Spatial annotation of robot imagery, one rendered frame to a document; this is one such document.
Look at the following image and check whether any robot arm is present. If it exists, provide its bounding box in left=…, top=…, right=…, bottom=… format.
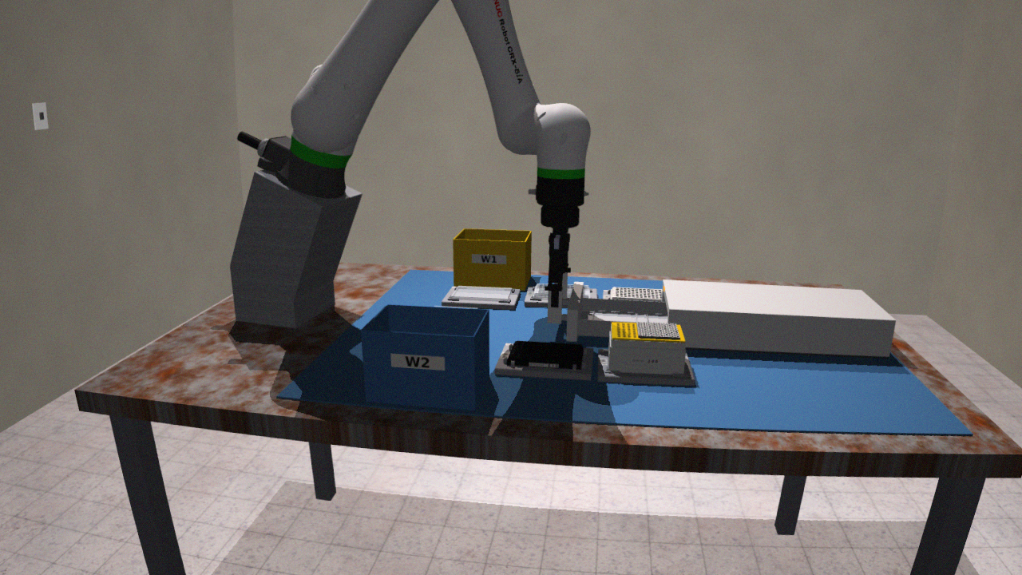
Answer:
left=237, top=0, right=591, bottom=209

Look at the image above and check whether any blue bench mat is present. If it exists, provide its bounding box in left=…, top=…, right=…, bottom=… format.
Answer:
left=276, top=270, right=973, bottom=436

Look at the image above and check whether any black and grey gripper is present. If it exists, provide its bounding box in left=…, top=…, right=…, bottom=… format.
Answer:
left=541, top=206, right=580, bottom=324

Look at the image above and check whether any olive-brown open bin labelled w1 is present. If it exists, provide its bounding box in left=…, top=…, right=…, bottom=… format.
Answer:
left=453, top=228, right=532, bottom=291

